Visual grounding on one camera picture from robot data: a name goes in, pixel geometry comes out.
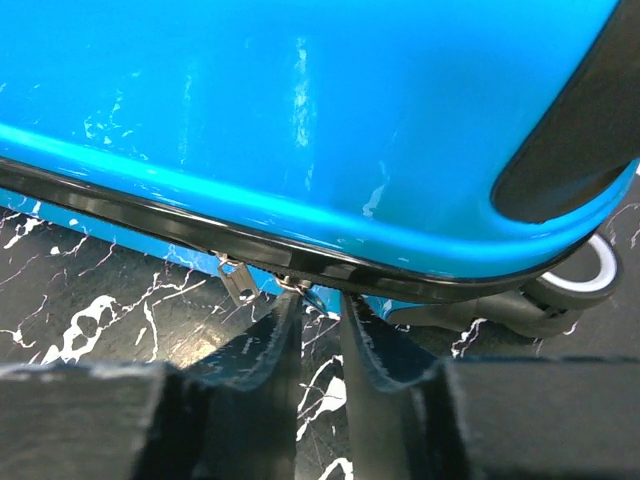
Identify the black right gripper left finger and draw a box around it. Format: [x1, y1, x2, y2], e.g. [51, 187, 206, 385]
[1, 293, 303, 479]

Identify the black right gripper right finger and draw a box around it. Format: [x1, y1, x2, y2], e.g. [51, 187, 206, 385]
[340, 294, 639, 479]

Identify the blue fish-print suitcase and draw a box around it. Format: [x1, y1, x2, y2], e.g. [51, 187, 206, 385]
[1, 1, 639, 337]

